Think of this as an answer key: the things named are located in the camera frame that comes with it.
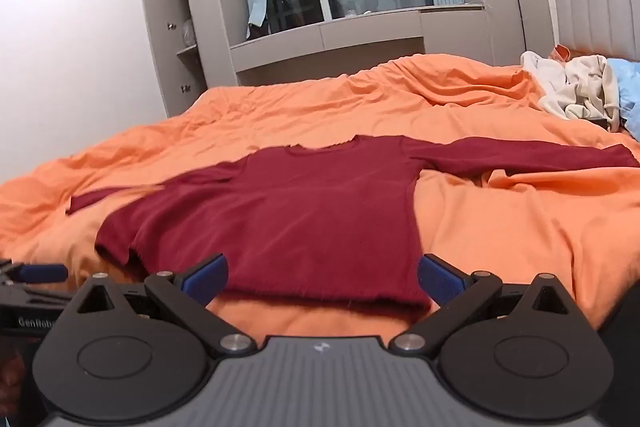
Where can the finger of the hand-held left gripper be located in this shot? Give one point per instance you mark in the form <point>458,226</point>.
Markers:
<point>42,273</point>

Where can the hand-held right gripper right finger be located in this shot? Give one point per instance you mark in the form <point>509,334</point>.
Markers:
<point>440,279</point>

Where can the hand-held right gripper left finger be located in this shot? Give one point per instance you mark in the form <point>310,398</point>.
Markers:
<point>207,279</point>

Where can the dark red sweater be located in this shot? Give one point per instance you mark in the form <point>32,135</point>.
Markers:
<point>300,227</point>

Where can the beige clothes pile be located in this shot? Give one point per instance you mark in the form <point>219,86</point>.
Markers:
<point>585,82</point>

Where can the orange blanket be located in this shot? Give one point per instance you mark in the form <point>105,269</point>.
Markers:
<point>500,232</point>

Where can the grey open shelf cabinet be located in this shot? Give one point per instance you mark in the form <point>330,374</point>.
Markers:
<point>165,57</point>

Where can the glass jar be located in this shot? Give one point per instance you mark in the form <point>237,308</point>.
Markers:
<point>189,33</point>

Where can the small orange cloth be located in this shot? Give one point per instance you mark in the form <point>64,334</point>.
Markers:
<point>560,52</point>

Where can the light blue cloth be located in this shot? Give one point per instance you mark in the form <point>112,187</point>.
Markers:
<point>630,92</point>

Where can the grey padded headboard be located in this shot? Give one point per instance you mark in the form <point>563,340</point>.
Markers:
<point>595,7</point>

